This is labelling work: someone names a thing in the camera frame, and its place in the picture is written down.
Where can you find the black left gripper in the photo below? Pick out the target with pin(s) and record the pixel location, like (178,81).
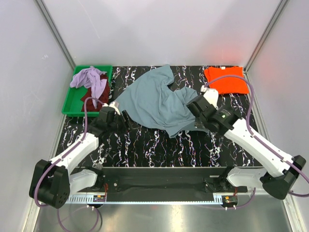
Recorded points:
(124,129)

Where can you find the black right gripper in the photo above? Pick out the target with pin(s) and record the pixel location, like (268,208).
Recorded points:
(214,106)

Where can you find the grey blue t shirt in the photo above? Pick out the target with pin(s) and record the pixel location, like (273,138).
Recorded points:
(150,103)

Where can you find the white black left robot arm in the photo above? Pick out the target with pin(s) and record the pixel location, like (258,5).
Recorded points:
(53,180)

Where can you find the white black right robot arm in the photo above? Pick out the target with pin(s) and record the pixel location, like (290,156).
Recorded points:
(279,170)

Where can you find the dark red t shirt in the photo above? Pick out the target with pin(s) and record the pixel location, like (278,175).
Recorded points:
(95,106)

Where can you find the folded orange t shirt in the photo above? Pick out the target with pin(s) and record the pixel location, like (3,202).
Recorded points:
(228,85)

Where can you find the lilac t shirt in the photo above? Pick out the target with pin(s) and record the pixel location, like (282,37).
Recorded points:
(90,79)

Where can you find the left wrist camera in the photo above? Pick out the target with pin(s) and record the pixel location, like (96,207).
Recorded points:
(113,105)

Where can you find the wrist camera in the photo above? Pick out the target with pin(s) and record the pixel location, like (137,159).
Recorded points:
(210,94)
(113,105)

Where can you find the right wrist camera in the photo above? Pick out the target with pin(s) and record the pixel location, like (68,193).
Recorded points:
(210,94)

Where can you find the white slotted cable duct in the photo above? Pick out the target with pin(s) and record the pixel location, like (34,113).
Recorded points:
(141,200)

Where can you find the right corner frame post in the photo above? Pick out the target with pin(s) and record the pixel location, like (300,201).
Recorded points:
(270,26)

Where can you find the corner frame post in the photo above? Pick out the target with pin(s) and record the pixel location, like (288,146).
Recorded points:
(270,26)
(55,32)

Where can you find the left corner frame post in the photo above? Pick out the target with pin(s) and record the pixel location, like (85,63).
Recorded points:
(55,32)

